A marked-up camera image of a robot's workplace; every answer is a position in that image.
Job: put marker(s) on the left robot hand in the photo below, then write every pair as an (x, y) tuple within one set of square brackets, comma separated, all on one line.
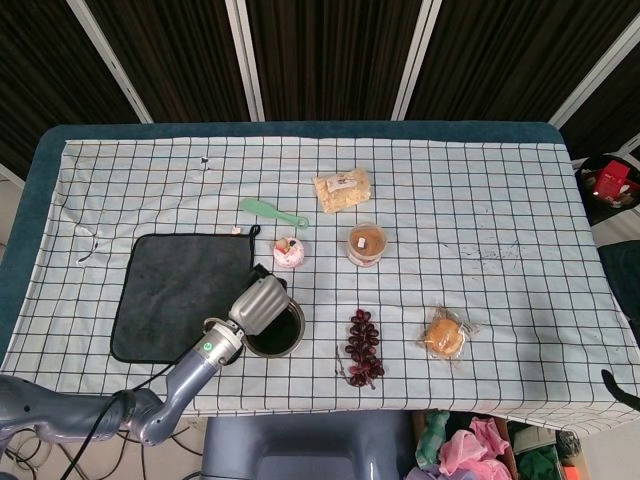
[(260, 307)]

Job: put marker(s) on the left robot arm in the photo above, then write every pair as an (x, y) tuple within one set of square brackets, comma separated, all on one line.
[(195, 370)]

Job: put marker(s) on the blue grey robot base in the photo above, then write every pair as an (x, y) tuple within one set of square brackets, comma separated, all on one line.
[(300, 445)]

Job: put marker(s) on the metal bowl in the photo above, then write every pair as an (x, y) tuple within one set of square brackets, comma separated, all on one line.
[(280, 337)]

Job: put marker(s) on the pink toy donut cake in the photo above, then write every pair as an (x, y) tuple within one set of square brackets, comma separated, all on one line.
[(289, 252)]

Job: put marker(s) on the grey towel black trim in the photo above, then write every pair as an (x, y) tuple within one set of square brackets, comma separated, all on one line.
[(175, 290)]

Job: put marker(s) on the bunch of red grapes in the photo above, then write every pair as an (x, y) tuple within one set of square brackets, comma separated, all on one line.
[(362, 340)]

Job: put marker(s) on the clear plastic jar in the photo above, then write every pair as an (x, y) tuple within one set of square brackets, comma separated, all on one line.
[(367, 242)]

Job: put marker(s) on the clear bag of snacks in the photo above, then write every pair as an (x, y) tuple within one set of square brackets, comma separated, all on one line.
[(342, 190)]

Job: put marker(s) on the teal padded table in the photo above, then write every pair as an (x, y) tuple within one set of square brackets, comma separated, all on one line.
[(300, 129)]

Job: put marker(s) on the packaged round bread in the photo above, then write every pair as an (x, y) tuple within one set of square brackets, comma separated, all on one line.
[(444, 337)]

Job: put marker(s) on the white checked tablecloth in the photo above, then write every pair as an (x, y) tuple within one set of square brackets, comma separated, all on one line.
[(450, 250)]

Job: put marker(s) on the green plastic bag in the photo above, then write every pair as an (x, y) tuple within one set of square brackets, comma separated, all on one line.
[(432, 435)]

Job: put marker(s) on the pink plastic bag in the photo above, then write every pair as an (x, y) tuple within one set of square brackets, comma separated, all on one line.
[(470, 447)]

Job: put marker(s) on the black bin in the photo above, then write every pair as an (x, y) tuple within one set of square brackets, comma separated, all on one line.
[(595, 210)]

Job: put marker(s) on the dark green chair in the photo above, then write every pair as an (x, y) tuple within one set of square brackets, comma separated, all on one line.
[(622, 275)]

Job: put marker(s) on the red box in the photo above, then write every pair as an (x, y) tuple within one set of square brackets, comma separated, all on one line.
[(611, 180)]

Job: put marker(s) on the white partition post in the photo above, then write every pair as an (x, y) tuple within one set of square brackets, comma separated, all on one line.
[(245, 60), (595, 70), (115, 70), (415, 60)]

